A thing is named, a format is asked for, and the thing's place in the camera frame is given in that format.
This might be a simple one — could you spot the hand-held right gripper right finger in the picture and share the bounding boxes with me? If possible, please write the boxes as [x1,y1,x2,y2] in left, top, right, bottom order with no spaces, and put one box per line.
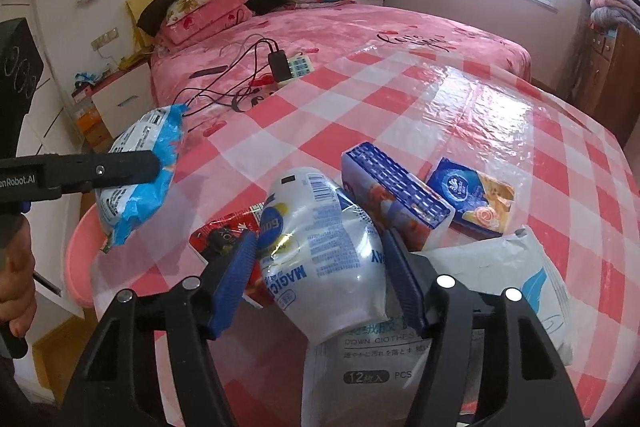
[381,229,586,427]

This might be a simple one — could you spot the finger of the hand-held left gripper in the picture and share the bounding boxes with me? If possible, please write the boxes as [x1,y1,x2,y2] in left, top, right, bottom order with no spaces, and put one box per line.
[42,150,163,196]

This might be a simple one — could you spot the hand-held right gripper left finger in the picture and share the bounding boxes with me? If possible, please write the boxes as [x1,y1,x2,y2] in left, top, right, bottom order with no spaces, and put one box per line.
[60,229,261,427]

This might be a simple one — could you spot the blue white snack packet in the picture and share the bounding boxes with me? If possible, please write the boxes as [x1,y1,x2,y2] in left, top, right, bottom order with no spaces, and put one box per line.
[95,104,188,253]

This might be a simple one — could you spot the red snack packet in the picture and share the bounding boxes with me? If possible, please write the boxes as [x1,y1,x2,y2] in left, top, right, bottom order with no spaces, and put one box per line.
[189,202,273,308]

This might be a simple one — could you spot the white plastic yogurt bottle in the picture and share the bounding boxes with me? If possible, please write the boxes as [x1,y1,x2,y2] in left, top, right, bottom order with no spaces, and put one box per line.
[257,166,388,347]

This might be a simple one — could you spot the pink plastic basin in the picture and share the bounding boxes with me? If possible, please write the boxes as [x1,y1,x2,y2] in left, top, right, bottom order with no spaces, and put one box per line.
[62,204,118,310]

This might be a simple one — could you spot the small blue tissue packet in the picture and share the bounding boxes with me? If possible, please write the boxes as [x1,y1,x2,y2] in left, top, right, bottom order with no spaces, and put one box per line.
[426,157,516,239]

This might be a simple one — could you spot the person's left hand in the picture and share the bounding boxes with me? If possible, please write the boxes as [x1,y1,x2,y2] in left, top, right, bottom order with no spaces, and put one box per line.
[0,217,39,340]

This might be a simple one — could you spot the orange box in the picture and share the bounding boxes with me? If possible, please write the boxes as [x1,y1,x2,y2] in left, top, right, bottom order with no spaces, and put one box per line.
[75,112,108,142]

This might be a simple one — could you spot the white nightstand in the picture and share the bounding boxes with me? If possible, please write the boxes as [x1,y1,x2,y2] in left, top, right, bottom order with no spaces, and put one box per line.
[75,62,153,148]

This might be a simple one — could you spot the white wipes packet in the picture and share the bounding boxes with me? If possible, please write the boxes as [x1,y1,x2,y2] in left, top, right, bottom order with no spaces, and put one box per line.
[300,312,481,427]

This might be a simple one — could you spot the white plastic mailer bag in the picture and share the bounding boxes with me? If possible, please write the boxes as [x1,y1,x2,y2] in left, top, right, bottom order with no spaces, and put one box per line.
[425,227,576,365]

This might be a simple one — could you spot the blue patterned tissue pack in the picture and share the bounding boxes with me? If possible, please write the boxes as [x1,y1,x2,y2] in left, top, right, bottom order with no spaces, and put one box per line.
[341,142,456,253]

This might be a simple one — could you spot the pink pillow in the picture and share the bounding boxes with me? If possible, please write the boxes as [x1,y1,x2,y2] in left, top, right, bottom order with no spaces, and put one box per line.
[157,0,253,48]

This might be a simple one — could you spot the floral pillow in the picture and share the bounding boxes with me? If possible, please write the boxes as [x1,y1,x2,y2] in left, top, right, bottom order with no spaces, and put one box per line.
[165,0,223,26]

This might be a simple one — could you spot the red white checked tablecloth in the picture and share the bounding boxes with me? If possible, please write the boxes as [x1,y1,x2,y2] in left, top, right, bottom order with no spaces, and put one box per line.
[92,52,640,427]

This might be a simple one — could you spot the black charger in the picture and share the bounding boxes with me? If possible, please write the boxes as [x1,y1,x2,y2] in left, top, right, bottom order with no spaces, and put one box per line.
[268,50,292,82]

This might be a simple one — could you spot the beige power strip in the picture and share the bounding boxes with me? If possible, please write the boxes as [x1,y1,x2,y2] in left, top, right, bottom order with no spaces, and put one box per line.
[270,52,315,88]

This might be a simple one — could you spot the bed with pink blanket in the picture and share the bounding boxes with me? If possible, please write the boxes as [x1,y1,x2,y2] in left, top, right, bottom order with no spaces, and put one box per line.
[150,2,532,138]

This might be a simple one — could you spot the brown wooden cabinet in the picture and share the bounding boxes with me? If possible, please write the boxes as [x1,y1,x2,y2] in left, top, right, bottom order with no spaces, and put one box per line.
[582,24,640,145]

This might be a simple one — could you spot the folded blankets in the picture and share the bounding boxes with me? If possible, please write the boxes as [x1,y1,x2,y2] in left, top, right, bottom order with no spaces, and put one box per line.
[589,0,640,32]

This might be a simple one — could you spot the wall socket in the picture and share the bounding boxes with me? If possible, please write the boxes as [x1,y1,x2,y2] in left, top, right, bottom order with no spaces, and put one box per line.
[91,27,120,50]

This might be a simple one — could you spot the black cables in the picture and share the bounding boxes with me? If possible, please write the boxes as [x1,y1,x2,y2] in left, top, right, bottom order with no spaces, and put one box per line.
[177,38,281,112]

